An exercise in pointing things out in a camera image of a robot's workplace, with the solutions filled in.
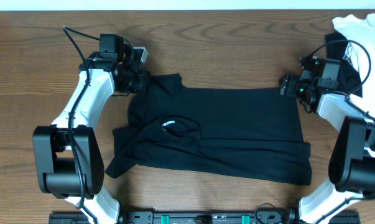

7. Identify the white garment pile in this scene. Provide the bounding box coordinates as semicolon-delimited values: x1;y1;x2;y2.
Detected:
332;13;375;117

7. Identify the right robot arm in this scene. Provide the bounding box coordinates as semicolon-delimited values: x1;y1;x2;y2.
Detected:
274;75;375;223

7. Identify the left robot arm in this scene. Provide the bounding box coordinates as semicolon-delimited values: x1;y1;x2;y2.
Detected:
32;57;147;223

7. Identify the camera cable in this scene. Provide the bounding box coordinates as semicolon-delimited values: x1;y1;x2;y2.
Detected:
300;39;375;131
62;25;101;224

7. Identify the right camera cable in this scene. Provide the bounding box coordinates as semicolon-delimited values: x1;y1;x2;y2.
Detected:
300;39;375;131

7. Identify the left camera cable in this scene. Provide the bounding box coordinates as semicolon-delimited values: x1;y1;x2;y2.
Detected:
62;25;101;224

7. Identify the black garment in pile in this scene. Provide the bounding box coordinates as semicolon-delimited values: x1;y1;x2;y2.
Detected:
326;42;361;93

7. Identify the black logo t-shirt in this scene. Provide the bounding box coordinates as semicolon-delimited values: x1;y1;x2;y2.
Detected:
106;74;312;185

